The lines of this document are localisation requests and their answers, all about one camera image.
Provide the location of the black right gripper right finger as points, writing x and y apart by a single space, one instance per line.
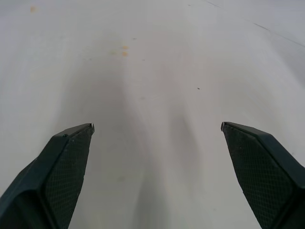
262 171

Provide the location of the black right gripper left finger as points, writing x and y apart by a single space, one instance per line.
54 174

